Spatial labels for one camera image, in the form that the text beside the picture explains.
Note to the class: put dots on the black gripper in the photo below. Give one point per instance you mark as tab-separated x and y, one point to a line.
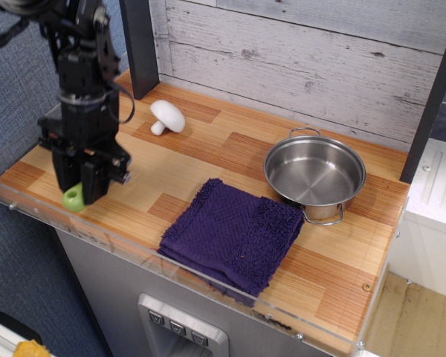
83	144

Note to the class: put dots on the green handled grey spatula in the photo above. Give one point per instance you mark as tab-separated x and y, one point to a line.
73	198

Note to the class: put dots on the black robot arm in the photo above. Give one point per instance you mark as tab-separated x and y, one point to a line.
78	34

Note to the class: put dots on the purple folded towel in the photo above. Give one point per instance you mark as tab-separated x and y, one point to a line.
235	238

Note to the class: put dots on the white toy mushroom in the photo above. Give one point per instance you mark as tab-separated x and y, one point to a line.
168	117

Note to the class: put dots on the grey toy fridge cabinet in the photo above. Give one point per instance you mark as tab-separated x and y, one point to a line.
113	285

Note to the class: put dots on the silver dispenser button panel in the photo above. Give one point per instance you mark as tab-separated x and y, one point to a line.
174	332

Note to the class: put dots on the yellow taped object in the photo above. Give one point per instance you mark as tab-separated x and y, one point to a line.
30	349

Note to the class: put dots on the dark left cabinet post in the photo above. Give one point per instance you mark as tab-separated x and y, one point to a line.
140	45

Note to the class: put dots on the dark cabinet post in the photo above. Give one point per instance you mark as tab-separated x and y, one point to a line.
426	124
140	45

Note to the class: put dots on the steel pot with handles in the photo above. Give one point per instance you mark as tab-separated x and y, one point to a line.
318	174

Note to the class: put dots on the clear acrylic guard rail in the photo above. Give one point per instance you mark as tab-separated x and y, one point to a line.
324	290

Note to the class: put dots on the dark right cabinet post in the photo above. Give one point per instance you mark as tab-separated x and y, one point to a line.
426	124

